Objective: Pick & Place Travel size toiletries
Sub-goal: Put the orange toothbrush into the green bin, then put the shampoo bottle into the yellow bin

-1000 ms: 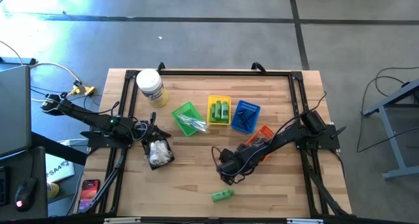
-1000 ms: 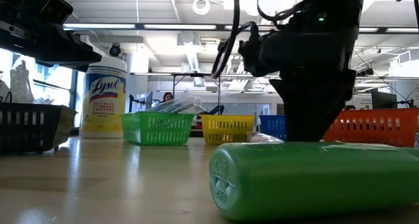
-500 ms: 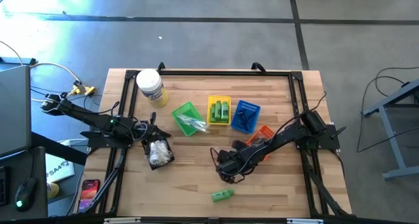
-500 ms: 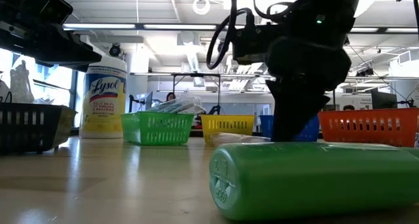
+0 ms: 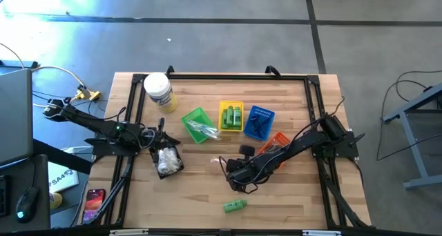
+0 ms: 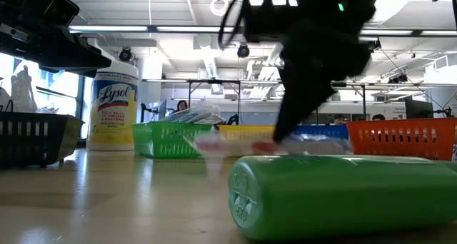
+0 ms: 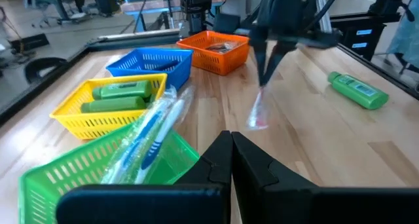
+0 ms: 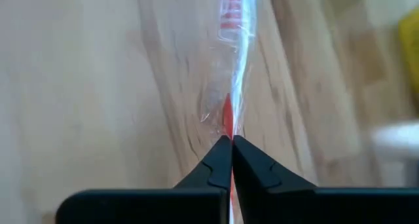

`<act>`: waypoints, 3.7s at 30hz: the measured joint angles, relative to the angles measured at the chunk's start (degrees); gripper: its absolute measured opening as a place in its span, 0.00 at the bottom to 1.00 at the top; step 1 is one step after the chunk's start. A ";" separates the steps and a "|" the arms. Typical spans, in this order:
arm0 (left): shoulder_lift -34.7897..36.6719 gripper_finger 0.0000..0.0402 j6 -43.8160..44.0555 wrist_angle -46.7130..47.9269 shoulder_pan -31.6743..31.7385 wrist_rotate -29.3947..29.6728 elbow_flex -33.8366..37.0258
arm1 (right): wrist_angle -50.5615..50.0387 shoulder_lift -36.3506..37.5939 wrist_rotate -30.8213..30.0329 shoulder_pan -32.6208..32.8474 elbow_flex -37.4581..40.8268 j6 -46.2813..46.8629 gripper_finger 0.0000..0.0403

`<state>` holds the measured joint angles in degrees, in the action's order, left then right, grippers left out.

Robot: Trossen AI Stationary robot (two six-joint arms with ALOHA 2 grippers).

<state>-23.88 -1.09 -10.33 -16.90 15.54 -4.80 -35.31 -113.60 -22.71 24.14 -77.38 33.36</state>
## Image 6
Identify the large window with dark frame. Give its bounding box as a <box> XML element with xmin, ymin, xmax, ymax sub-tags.
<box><xmin>0</xmin><ymin>51</ymin><xmax>86</xmax><ymax>138</ymax></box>

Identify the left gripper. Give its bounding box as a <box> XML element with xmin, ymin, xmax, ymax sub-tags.
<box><xmin>0</xmin><ymin>0</ymin><xmax>112</xmax><ymax>78</ymax></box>

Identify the dark computer monitor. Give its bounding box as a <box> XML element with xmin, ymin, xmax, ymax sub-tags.
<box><xmin>404</xmin><ymin>98</ymin><xmax>435</xmax><ymax>118</ymax></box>

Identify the monitor on black arm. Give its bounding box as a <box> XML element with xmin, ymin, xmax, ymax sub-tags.
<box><xmin>141</xmin><ymin>99</ymin><xmax>168</xmax><ymax>123</ymax></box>

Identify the orange plastic basket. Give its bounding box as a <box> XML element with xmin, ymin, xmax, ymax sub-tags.
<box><xmin>345</xmin><ymin>117</ymin><xmax>457</xmax><ymax>162</ymax></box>

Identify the bagged red white toothbrush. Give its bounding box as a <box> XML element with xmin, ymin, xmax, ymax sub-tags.
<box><xmin>184</xmin><ymin>129</ymin><xmax>353</xmax><ymax>166</ymax></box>

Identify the yellow plastic basket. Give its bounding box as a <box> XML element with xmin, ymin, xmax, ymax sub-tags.
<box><xmin>218</xmin><ymin>124</ymin><xmax>278</xmax><ymax>158</ymax></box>

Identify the green plastic basket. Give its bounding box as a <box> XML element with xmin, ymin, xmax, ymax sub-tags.
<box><xmin>131</xmin><ymin>121</ymin><xmax>214</xmax><ymax>159</ymax></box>

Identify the black plastic basket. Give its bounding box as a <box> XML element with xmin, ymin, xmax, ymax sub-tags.
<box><xmin>0</xmin><ymin>111</ymin><xmax>85</xmax><ymax>168</ymax></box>

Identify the blue plastic basket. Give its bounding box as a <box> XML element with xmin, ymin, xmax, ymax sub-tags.
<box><xmin>291</xmin><ymin>124</ymin><xmax>351</xmax><ymax>156</ymax></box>

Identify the black ceiling spotlight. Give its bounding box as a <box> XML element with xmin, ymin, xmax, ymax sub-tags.
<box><xmin>236</xmin><ymin>43</ymin><xmax>251</xmax><ymax>59</ymax></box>
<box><xmin>118</xmin><ymin>46</ymin><xmax>133</xmax><ymax>63</ymax></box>

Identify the small green bottle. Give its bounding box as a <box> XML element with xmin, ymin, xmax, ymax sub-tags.
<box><xmin>227</xmin><ymin>154</ymin><xmax>457</xmax><ymax>241</ymax></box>

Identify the black metal workstation frame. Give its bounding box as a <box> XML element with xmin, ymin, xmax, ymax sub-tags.
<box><xmin>141</xmin><ymin>78</ymin><xmax>368</xmax><ymax>126</ymax></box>

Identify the long ceiling light strip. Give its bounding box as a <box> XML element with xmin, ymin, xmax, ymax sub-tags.
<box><xmin>67</xmin><ymin>24</ymin><xmax>457</xmax><ymax>37</ymax></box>

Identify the white coiled cable ring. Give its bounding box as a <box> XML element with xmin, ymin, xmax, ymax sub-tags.
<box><xmin>209</xmin><ymin>0</ymin><xmax>231</xmax><ymax>17</ymax></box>

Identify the yellow Lysol wipes canister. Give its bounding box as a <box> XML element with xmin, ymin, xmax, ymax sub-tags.
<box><xmin>86</xmin><ymin>60</ymin><xmax>140</xmax><ymax>151</ymax></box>

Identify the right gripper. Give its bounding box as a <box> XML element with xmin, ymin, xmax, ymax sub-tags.
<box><xmin>273</xmin><ymin>26</ymin><xmax>374</xmax><ymax>143</ymax></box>

